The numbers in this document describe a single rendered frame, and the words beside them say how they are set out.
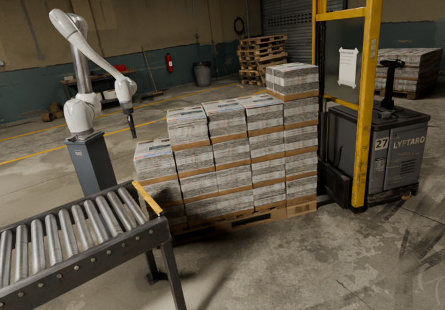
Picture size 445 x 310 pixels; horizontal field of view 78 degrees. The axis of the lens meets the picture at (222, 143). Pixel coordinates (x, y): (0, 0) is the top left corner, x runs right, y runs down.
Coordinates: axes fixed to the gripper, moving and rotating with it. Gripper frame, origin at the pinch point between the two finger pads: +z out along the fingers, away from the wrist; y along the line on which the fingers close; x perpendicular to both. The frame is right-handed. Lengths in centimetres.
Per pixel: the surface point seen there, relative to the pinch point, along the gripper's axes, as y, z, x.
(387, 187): -33, 77, -202
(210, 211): -19, 71, -47
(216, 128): -18, 1, -61
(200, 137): -19, 5, -49
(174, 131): -18.6, -2.4, -30.5
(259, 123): -19, 3, -95
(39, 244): -91, 16, 39
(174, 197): -19, 51, -21
